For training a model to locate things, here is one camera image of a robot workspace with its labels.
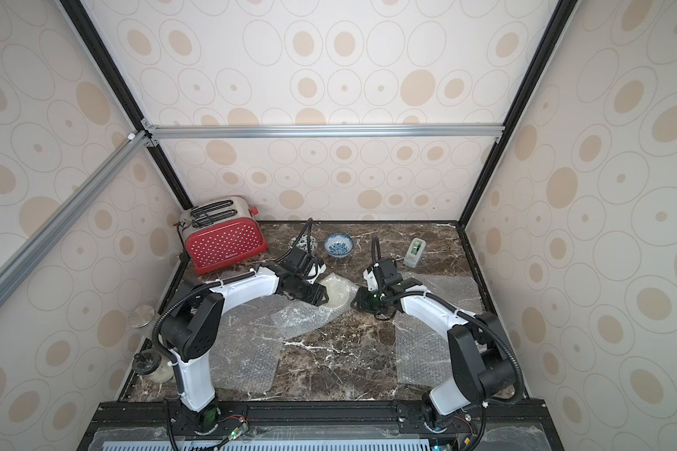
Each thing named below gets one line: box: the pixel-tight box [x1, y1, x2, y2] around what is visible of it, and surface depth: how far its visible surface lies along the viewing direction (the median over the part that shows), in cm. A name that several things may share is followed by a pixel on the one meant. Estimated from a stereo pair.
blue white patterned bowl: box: [324, 233, 354, 259], surface depth 111 cm
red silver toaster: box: [173, 196, 268, 274], surface depth 100 cm
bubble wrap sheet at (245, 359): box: [210, 294, 284, 394], surface depth 85 cm
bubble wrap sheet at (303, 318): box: [270, 272, 361, 340], surface depth 89 cm
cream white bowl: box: [318, 272, 359, 309], surface depth 94 cm
